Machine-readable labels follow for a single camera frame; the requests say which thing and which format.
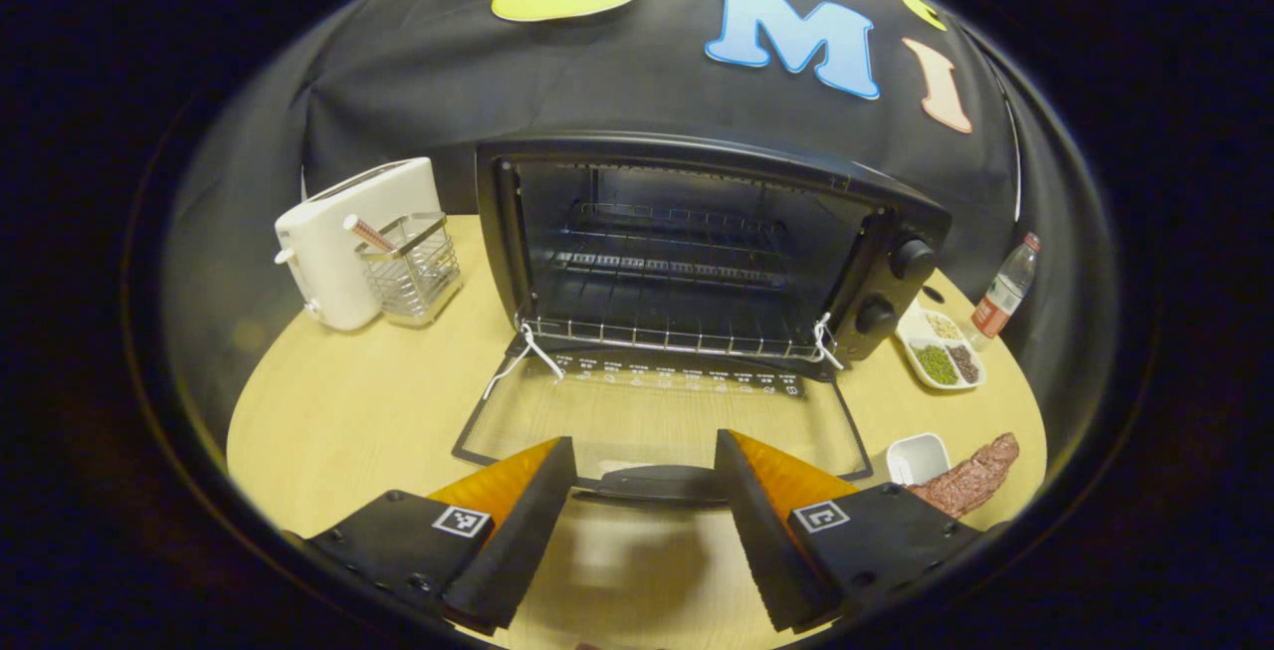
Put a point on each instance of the small white dish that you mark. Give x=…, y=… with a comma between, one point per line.
x=918, y=459

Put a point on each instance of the black backdrop cloth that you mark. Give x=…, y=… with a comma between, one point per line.
x=418, y=93

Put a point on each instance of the red label plastic bottle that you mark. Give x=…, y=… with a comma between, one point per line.
x=1000, y=297

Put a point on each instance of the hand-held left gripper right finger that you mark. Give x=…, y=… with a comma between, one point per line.
x=761, y=541

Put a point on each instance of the red raw steak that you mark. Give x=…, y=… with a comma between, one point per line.
x=965, y=479

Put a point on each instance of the black electric oven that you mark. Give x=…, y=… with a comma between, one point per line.
x=896, y=222

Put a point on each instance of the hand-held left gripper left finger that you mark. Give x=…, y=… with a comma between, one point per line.
x=523, y=541

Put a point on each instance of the white divided bean plate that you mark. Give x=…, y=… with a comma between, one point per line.
x=941, y=361

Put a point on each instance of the white toaster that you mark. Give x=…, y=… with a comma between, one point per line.
x=328, y=252

